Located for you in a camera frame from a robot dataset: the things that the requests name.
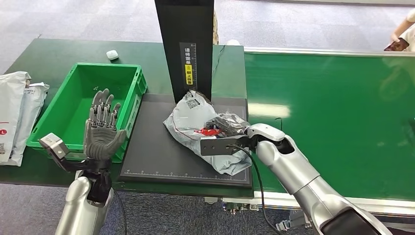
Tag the white earbud case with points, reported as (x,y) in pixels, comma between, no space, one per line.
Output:
(112,54)

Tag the white mailer bag grey print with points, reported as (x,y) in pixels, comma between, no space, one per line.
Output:
(30,110)

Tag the black weighing platform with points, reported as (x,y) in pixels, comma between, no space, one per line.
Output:
(152,155)

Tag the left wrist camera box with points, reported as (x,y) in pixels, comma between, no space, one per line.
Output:
(55,146)

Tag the green plastic basket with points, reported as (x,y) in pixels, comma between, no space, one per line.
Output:
(77,110)

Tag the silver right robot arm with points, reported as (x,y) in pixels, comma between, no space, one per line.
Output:
(291,162)

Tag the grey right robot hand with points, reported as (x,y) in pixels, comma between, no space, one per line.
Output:
(230,125)

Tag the grey package with red print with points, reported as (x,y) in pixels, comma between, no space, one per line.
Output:
(191,120)

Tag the black scanner column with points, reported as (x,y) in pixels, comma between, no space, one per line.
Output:
(172,48)

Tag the dark phone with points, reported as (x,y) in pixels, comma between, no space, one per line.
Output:
(397,45)

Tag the small white round object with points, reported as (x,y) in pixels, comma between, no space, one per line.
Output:
(233,42)

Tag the person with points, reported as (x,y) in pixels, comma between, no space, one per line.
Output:
(402,29)

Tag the metal connector block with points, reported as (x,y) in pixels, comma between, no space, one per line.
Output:
(238,207)

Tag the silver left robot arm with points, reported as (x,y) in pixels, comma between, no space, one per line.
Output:
(81,211)

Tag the aluminium conveyor frame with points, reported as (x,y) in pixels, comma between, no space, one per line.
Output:
(389,207)

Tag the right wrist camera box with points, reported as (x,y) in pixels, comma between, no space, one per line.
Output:
(214,146)

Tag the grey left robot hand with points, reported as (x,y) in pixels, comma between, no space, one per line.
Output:
(100,142)

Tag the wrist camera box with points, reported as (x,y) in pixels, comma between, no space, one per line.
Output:
(214,146)
(55,146)

